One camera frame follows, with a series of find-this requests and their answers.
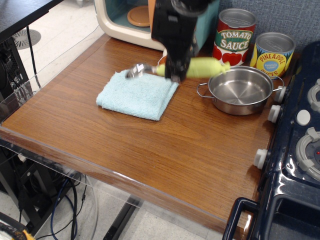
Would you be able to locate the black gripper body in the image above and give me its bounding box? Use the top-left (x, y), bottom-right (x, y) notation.
top-left (151, 0), bottom-right (199, 64)

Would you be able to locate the brown plush mushroom toy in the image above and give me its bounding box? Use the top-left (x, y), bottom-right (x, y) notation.
top-left (157, 48), bottom-right (168, 66)

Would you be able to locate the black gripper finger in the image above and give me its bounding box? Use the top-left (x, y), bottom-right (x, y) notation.
top-left (164, 58), bottom-right (179, 80)
top-left (174, 58), bottom-right (191, 82)

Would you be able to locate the tomato sauce can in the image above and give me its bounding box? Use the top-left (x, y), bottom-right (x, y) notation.
top-left (212, 8), bottom-right (257, 66)

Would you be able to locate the pineapple slices can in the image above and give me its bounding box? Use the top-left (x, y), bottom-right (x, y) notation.
top-left (249, 32), bottom-right (297, 78)

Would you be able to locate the blue cable under table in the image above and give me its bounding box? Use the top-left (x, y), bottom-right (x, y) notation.
top-left (49, 177), bottom-right (78, 240)

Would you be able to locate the black desk on left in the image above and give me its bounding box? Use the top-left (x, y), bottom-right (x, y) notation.
top-left (0, 0), bottom-right (65, 101)

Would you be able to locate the spoon with yellow-green handle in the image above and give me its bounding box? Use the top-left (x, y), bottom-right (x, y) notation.
top-left (125, 57), bottom-right (231, 79)

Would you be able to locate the black cable under table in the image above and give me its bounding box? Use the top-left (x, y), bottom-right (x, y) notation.
top-left (36, 174), bottom-right (88, 240)

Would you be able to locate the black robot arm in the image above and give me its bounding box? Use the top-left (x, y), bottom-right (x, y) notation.
top-left (151, 0), bottom-right (212, 83)

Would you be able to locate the light blue folded towel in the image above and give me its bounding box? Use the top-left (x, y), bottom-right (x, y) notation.
top-left (96, 70), bottom-right (179, 121)

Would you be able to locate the toy microwave teal and cream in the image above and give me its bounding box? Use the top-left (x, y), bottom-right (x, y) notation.
top-left (94, 0), bottom-right (220, 51)

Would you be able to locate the small stainless steel pot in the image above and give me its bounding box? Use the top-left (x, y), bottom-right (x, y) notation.
top-left (196, 66), bottom-right (285, 116)

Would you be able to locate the orange toy plate in microwave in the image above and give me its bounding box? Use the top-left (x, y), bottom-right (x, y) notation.
top-left (127, 5), bottom-right (150, 27)

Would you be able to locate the dark blue toy stove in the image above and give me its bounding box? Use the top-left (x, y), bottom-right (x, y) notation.
top-left (223, 41), bottom-right (320, 240)

